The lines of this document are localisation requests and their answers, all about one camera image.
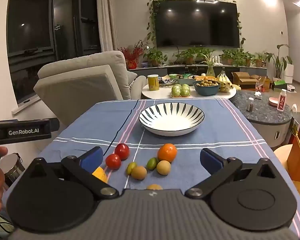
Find green box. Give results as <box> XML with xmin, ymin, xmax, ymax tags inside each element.
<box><xmin>272</xmin><ymin>80</ymin><xmax>290</xmax><ymax>91</ymax></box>

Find blue striped tablecloth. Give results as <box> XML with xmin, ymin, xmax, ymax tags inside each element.
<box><xmin>1</xmin><ymin>99</ymin><xmax>300</xmax><ymax>238</ymax></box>

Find tall leafy floor plant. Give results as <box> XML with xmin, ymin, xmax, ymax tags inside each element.
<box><xmin>265</xmin><ymin>44</ymin><xmax>293</xmax><ymax>79</ymax></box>

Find glass vase with plant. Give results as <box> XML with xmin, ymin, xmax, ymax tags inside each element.
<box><xmin>201</xmin><ymin>54</ymin><xmax>222</xmax><ymax>77</ymax></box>

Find teal bowl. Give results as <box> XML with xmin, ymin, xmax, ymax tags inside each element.
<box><xmin>177</xmin><ymin>76</ymin><xmax>197</xmax><ymax>86</ymax></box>

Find open cardboard box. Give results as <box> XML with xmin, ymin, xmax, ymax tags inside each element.
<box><xmin>231</xmin><ymin>71</ymin><xmax>260</xmax><ymax>89</ymax></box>

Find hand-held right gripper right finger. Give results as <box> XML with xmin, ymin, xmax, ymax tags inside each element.
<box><xmin>185</xmin><ymin>148</ymin><xmax>277</xmax><ymax>198</ymax></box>

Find dish of wrapped candies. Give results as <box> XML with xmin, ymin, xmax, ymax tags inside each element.
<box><xmin>159</xmin><ymin>77</ymin><xmax>178</xmax><ymax>86</ymax></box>

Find round metal tin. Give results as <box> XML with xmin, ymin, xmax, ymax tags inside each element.
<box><xmin>0</xmin><ymin>152</ymin><xmax>25</xmax><ymax>188</ymax></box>

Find large yellow grapefruit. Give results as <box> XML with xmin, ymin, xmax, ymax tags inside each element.
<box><xmin>92</xmin><ymin>166</ymin><xmax>108</xmax><ymax>183</ymax></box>

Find red tomato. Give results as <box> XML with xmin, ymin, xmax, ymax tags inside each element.
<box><xmin>105</xmin><ymin>154</ymin><xmax>122</xmax><ymax>170</ymax></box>
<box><xmin>114</xmin><ymin>143</ymin><xmax>130</xmax><ymax>160</ymax></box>

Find white paper bag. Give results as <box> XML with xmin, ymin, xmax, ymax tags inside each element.
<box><xmin>289</xmin><ymin>104</ymin><xmax>300</xmax><ymax>141</ymax></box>

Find red label bottle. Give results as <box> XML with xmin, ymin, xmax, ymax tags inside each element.
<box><xmin>277</xmin><ymin>89</ymin><xmax>287</xmax><ymax>112</ymax></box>

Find red berry plant pot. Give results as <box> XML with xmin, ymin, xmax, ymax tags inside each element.
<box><xmin>117</xmin><ymin>40</ymin><xmax>147</xmax><ymax>70</ymax></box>

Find brown kiwi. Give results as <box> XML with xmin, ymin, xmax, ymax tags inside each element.
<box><xmin>156</xmin><ymin>160</ymin><xmax>171</xmax><ymax>175</ymax></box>
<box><xmin>131</xmin><ymin>166</ymin><xmax>147</xmax><ymax>180</ymax></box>

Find white air purifier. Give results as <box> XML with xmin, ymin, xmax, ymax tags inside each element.
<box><xmin>284</xmin><ymin>64</ymin><xmax>295</xmax><ymax>83</ymax></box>

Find round white table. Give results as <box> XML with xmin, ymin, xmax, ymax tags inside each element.
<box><xmin>141</xmin><ymin>81</ymin><xmax>237</xmax><ymax>101</ymax></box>

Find beige armchair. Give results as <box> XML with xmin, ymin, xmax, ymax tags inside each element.
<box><xmin>34</xmin><ymin>51</ymin><xmax>147</xmax><ymax>127</ymax></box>

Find green hanging vine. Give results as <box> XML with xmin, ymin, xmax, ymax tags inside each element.
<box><xmin>147</xmin><ymin>0</ymin><xmax>247</xmax><ymax>48</ymax></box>

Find bunch of bananas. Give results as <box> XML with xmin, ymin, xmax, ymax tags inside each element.
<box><xmin>216</xmin><ymin>70</ymin><xmax>234</xmax><ymax>92</ymax></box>

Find dark marble table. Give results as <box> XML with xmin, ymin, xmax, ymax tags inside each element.
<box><xmin>231</xmin><ymin>90</ymin><xmax>293</xmax><ymax>148</ymax></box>

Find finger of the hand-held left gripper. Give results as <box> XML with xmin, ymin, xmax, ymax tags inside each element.
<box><xmin>49</xmin><ymin>118</ymin><xmax>61</xmax><ymax>132</ymax></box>

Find dark blue bowl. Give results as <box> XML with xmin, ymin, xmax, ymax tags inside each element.
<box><xmin>192</xmin><ymin>80</ymin><xmax>221</xmax><ymax>96</ymax></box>

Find striped white bowl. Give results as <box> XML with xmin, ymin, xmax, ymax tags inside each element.
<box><xmin>138</xmin><ymin>102</ymin><xmax>205</xmax><ymax>137</ymax></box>

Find yellow can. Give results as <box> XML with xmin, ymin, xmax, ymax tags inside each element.
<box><xmin>147</xmin><ymin>74</ymin><xmax>160</xmax><ymax>91</ymax></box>

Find dark window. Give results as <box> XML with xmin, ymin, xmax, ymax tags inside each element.
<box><xmin>6</xmin><ymin>0</ymin><xmax>102</xmax><ymax>105</ymax></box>

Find orange bag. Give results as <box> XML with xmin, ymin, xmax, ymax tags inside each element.
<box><xmin>286</xmin><ymin>132</ymin><xmax>300</xmax><ymax>181</ymax></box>

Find beige curtain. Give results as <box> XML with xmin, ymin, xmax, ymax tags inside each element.
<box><xmin>96</xmin><ymin>0</ymin><xmax>119</xmax><ymax>53</ymax></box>

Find pile of longans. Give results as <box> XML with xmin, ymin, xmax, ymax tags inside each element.
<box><xmin>194</xmin><ymin>79</ymin><xmax>219</xmax><ymax>87</ymax></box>

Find black wall television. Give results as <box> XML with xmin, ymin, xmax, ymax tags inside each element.
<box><xmin>152</xmin><ymin>0</ymin><xmax>240</xmax><ymax>48</ymax></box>

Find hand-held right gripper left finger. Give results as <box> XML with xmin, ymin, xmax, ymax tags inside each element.
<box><xmin>25</xmin><ymin>147</ymin><xmax>119</xmax><ymax>201</ymax></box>

